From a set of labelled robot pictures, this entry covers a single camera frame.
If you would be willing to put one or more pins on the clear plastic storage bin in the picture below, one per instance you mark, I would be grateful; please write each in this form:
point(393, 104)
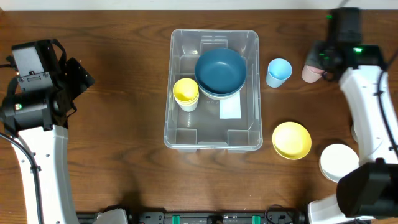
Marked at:
point(203, 128)

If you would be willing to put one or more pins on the yellow small bowl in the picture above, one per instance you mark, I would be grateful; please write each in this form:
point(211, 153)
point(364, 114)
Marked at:
point(291, 140)

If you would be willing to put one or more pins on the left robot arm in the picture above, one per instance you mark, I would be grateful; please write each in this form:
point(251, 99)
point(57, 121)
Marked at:
point(35, 112)

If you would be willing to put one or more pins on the white small bowl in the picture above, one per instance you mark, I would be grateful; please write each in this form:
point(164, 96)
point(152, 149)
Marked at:
point(338, 160)

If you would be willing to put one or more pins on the light blue cup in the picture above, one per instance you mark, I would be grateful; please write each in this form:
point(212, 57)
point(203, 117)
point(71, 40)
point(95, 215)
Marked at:
point(278, 71)

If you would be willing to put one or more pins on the yellow cup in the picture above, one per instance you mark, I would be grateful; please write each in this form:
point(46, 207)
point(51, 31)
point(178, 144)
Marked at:
point(185, 90)
point(188, 102)

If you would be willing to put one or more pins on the dark blue bowl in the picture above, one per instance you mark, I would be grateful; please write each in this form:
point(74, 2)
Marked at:
point(221, 87)
point(221, 64)

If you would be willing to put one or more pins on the white label in bin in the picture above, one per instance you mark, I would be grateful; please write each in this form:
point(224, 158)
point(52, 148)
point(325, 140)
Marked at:
point(230, 108)

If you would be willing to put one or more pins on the grey blue small bowl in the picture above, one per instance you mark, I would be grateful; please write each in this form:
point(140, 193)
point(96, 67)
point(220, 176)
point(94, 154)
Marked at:
point(353, 133)

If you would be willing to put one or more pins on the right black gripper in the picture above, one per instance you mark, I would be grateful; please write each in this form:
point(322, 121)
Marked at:
point(317, 58)

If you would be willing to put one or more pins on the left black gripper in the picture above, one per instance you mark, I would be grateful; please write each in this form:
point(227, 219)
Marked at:
point(81, 76)

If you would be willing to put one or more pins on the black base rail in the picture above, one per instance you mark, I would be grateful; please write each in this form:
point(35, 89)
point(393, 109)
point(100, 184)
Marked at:
point(277, 215)

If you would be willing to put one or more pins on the pink cup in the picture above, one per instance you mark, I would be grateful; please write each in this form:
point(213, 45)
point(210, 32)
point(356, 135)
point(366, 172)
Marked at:
point(311, 74)

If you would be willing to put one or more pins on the cream white cup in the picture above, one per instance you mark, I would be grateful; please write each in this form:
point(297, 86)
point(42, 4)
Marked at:
point(189, 108)

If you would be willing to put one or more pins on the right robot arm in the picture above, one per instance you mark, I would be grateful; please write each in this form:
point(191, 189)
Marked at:
point(369, 191)

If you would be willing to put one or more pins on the cream green bowl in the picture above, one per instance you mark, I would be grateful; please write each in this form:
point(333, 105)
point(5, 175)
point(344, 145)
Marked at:
point(218, 97)

